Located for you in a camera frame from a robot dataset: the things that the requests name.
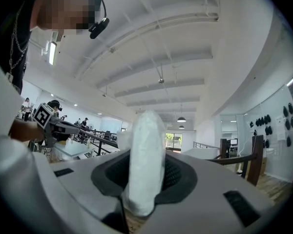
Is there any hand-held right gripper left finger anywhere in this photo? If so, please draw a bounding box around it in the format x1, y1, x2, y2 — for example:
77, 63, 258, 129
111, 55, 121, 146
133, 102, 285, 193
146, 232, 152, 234
34, 148, 132, 221

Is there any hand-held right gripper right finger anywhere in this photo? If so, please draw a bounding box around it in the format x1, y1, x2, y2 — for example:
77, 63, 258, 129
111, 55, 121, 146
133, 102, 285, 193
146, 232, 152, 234
139, 151, 276, 234

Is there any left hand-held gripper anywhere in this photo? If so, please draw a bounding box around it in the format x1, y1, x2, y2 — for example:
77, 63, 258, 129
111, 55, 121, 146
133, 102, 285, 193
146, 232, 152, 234
32, 102, 81, 149

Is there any white tissue pack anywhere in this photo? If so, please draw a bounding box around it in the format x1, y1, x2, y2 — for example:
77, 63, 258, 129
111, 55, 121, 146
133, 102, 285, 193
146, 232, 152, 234
122, 109, 167, 217

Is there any person's left forearm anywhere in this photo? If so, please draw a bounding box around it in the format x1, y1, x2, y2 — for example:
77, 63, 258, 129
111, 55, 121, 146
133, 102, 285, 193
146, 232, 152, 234
9, 117, 45, 142

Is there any white table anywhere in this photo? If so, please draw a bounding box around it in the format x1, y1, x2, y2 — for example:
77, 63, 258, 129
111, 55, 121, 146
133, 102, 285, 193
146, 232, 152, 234
54, 140, 96, 160

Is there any black metal railing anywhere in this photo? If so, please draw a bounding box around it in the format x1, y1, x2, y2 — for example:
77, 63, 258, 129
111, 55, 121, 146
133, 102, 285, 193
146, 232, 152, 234
73, 127, 120, 156

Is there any dark wooden handrail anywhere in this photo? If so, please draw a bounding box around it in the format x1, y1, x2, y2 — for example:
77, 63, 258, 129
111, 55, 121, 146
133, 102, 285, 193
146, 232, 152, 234
206, 154, 257, 166

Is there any bright glass door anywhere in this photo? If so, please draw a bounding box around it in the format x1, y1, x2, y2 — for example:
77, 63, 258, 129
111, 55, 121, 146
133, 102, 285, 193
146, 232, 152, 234
165, 132, 183, 151

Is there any rectangular ceiling light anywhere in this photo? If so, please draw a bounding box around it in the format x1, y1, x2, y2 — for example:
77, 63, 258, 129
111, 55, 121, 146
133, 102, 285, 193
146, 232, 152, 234
48, 41, 58, 66

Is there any white paper sheet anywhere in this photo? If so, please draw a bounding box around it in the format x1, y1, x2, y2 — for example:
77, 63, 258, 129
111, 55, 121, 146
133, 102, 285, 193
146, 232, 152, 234
274, 115, 286, 141

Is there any person's black shirt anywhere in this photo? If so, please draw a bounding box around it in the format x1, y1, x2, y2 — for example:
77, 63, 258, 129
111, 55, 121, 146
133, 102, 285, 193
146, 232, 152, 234
0, 0, 43, 95

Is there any person's head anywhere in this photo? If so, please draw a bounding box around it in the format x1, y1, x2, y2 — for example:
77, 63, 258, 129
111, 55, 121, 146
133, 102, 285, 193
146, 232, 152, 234
30, 0, 101, 38

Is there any silver chain necklace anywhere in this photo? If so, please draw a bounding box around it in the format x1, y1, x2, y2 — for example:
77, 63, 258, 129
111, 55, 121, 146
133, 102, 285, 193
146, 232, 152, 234
5, 2, 30, 82

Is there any group of black wall bags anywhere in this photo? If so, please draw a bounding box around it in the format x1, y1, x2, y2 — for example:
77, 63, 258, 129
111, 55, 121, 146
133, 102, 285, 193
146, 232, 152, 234
248, 102, 293, 149

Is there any black head-worn camera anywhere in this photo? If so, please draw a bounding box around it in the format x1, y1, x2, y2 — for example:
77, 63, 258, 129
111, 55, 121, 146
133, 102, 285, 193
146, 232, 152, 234
84, 0, 110, 40

